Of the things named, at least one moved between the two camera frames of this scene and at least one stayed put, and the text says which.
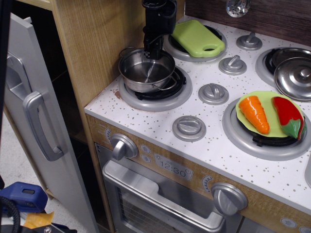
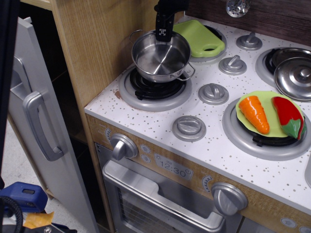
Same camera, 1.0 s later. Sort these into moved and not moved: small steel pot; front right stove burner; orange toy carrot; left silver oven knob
Moved: small steel pot
Not moved: front right stove burner; orange toy carrot; left silver oven knob
